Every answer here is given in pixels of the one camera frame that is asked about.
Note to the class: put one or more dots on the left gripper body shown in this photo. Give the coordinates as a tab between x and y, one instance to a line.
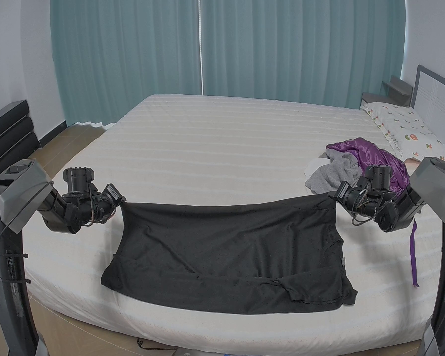
103	209

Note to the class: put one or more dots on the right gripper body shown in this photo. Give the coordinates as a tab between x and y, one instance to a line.
361	203

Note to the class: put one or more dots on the black T-shirt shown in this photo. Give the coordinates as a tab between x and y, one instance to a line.
226	243

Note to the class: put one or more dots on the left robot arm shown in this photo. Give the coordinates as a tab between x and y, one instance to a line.
22	191

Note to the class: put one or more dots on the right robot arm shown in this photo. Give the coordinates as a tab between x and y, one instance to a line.
434	187

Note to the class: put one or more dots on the bed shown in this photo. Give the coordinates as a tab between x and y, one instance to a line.
226	143

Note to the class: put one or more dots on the grey garment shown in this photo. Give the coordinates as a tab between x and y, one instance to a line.
326	176

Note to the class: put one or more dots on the purple satin garment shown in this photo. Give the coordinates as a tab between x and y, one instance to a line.
356	150

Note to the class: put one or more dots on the white garment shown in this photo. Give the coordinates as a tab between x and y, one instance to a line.
313	167

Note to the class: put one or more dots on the white printed pillow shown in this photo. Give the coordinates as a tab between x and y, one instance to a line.
404	124

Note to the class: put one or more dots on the grey bedside table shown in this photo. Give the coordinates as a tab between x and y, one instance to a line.
387	95

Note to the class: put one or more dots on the black chest of drawers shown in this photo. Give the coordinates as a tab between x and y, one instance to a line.
7	135

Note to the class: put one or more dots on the blue-green curtain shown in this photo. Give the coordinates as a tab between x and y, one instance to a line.
126	50
300	43

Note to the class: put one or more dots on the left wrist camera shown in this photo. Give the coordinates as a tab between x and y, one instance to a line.
114	193

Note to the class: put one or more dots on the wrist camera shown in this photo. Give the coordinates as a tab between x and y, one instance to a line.
343	192
114	193

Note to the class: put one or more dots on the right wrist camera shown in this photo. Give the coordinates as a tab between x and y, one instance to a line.
343	192

